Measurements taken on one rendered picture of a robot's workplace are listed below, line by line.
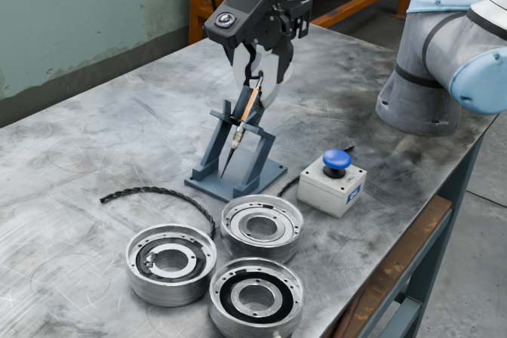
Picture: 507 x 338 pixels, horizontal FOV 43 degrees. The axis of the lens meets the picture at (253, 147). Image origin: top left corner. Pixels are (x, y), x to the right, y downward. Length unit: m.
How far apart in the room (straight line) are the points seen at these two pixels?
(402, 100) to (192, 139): 0.37
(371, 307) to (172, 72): 0.56
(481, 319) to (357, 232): 1.18
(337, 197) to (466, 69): 0.26
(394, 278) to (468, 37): 0.47
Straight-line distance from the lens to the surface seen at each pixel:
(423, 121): 1.13
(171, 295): 0.72
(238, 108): 0.89
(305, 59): 1.35
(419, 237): 1.32
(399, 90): 1.14
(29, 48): 2.62
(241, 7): 0.80
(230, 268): 0.75
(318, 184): 0.89
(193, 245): 0.78
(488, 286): 2.15
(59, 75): 2.76
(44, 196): 0.91
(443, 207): 1.42
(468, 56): 0.97
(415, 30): 1.09
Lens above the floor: 1.34
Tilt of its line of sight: 32 degrees down
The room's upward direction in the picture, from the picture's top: 6 degrees clockwise
